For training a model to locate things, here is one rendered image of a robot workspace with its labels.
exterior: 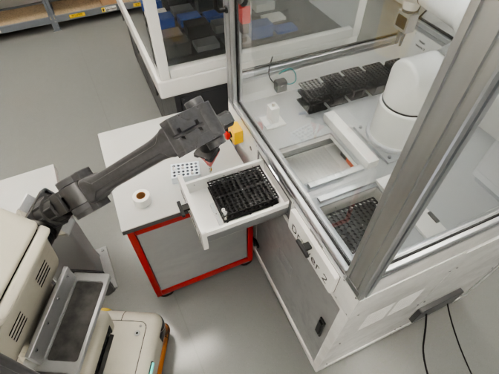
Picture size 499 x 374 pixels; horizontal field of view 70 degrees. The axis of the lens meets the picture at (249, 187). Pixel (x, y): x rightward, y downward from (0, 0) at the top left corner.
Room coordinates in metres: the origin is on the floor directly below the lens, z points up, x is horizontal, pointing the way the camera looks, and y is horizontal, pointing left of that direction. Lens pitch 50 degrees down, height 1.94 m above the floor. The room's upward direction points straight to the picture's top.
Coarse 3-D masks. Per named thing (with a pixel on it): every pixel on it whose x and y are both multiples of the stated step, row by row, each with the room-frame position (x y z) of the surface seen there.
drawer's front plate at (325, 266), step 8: (296, 216) 0.71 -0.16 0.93; (288, 224) 0.74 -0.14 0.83; (296, 224) 0.70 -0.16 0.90; (304, 224) 0.68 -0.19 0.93; (296, 232) 0.69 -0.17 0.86; (304, 232) 0.65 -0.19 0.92; (304, 240) 0.64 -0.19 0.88; (312, 240) 0.61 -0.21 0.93; (312, 248) 0.60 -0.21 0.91; (320, 248) 0.58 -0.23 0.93; (312, 256) 0.59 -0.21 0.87; (320, 256) 0.56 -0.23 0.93; (312, 264) 0.58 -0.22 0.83; (320, 264) 0.55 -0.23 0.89; (328, 264) 0.53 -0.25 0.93; (320, 272) 0.54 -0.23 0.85; (328, 272) 0.51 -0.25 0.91; (336, 272) 0.50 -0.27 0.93; (328, 280) 0.50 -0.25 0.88; (336, 280) 0.48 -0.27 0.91; (328, 288) 0.49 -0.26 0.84
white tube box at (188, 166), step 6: (192, 162) 1.09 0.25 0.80; (198, 162) 1.09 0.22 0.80; (180, 168) 1.05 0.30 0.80; (186, 168) 1.05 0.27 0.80; (192, 168) 1.05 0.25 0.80; (198, 168) 1.05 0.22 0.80; (174, 174) 1.02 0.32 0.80; (186, 174) 1.03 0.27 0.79; (192, 174) 1.02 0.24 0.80; (198, 174) 1.02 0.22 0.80; (174, 180) 1.00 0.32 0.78; (186, 180) 1.01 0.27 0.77
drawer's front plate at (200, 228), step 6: (180, 174) 0.90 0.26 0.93; (180, 180) 0.87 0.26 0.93; (180, 186) 0.87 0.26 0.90; (186, 186) 0.84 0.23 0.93; (186, 192) 0.82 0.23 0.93; (186, 198) 0.79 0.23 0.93; (192, 204) 0.76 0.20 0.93; (192, 210) 0.74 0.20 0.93; (192, 216) 0.74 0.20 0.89; (198, 216) 0.71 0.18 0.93; (198, 222) 0.69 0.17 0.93; (198, 228) 0.67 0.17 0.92; (198, 234) 0.69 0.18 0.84; (204, 234) 0.64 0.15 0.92; (204, 240) 0.64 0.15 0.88; (204, 246) 0.64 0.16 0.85
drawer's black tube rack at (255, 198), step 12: (252, 168) 0.96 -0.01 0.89; (216, 180) 0.90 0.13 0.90; (228, 180) 0.92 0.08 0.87; (240, 180) 0.90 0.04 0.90; (252, 180) 0.90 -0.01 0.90; (264, 180) 0.90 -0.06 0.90; (228, 192) 0.84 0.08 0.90; (240, 192) 0.86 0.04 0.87; (252, 192) 0.86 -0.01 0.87; (264, 192) 0.84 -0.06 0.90; (276, 192) 0.84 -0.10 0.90; (216, 204) 0.80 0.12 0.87; (228, 204) 0.78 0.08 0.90; (240, 204) 0.78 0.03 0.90; (252, 204) 0.80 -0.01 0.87; (264, 204) 0.80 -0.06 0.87; (228, 216) 0.75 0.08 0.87; (240, 216) 0.75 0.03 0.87
